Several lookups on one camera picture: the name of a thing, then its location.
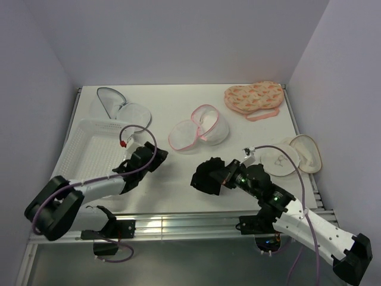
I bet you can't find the aluminium frame rail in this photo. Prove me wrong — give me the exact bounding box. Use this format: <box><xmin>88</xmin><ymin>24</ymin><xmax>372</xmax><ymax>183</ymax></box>
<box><xmin>29</xmin><ymin>210</ymin><xmax>342</xmax><ymax>244</ymax></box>

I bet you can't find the pink trimmed mesh laundry bag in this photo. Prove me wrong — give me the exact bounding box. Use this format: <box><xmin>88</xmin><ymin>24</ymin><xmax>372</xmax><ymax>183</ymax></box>
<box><xmin>168</xmin><ymin>104</ymin><xmax>229</xmax><ymax>151</ymax></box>

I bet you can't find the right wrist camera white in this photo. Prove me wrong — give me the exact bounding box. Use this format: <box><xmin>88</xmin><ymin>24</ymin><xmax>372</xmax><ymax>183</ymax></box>
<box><xmin>242</xmin><ymin>147</ymin><xmax>255</xmax><ymax>167</ymax></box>

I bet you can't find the black garment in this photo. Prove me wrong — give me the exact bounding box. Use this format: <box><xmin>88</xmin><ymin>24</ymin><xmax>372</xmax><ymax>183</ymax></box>
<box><xmin>190</xmin><ymin>157</ymin><xmax>228</xmax><ymax>195</ymax></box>

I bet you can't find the beige trimmed mesh laundry bag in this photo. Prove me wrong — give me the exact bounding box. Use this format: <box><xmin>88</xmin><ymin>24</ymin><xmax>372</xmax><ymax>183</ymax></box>
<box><xmin>260</xmin><ymin>135</ymin><xmax>323</xmax><ymax>177</ymax></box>

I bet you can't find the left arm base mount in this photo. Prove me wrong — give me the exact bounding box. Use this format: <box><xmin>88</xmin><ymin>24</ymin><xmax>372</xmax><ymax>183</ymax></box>
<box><xmin>80</xmin><ymin>220</ymin><xmax>136</xmax><ymax>263</ymax></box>

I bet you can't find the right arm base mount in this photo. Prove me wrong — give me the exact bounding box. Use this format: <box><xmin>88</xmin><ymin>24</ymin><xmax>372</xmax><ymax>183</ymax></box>
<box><xmin>235</xmin><ymin>215</ymin><xmax>281</xmax><ymax>251</ymax></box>

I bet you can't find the peach floral bra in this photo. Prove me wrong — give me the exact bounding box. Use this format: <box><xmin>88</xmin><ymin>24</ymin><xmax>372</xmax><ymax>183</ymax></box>
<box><xmin>224</xmin><ymin>80</ymin><xmax>285</xmax><ymax>122</ymax></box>

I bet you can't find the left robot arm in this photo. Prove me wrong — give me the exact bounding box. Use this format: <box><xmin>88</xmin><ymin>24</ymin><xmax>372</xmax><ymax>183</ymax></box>
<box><xmin>24</xmin><ymin>142</ymin><xmax>168</xmax><ymax>241</ymax></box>

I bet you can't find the white bra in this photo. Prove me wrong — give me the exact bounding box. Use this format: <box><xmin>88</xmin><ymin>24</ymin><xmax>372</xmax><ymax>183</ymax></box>
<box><xmin>199</xmin><ymin>110</ymin><xmax>218</xmax><ymax>130</ymax></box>

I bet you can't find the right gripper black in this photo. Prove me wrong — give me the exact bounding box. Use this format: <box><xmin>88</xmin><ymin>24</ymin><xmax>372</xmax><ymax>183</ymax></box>
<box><xmin>209</xmin><ymin>158</ymin><xmax>261</xmax><ymax>199</ymax></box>

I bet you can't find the white plastic basket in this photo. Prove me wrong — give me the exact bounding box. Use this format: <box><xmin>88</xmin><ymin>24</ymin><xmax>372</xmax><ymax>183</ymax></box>
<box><xmin>52</xmin><ymin>119</ymin><xmax>127</xmax><ymax>181</ymax></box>

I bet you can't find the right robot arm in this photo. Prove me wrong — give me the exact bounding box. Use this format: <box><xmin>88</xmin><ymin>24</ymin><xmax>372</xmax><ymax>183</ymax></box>
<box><xmin>218</xmin><ymin>160</ymin><xmax>373</xmax><ymax>285</ymax></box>

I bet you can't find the grey trimmed mesh laundry bag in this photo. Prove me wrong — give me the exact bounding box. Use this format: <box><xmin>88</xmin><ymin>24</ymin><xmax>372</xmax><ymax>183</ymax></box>
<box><xmin>89</xmin><ymin>87</ymin><xmax>152</xmax><ymax>128</ymax></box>

